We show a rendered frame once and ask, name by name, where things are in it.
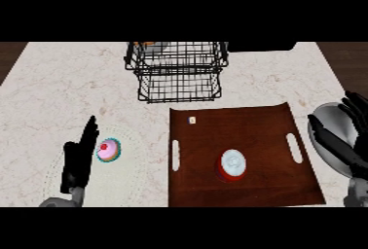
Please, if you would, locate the silver metal bowl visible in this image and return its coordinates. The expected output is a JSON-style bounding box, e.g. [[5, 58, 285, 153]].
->
[[306, 101, 368, 178]]

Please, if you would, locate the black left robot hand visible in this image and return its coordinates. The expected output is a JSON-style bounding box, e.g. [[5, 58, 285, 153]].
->
[[59, 115, 102, 196]]

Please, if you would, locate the red can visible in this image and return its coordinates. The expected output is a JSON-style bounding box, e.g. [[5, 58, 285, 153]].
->
[[216, 148, 248, 183]]

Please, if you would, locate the pink frosted cupcake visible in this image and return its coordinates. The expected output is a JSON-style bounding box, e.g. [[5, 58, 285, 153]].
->
[[95, 137, 123, 163]]

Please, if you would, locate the black wire tiered basket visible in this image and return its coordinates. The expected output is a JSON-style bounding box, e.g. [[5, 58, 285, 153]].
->
[[123, 41, 231, 105]]

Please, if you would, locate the brown wooden tray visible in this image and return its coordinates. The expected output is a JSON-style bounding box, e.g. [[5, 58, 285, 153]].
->
[[167, 101, 328, 208]]

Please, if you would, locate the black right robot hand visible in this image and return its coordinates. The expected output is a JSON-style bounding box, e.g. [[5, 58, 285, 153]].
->
[[306, 90, 368, 178]]

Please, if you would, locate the black appliance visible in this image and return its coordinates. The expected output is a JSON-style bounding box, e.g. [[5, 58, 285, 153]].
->
[[226, 41, 299, 53]]

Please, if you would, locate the white round placemat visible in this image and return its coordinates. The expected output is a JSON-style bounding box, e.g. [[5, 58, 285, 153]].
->
[[42, 124, 170, 208]]

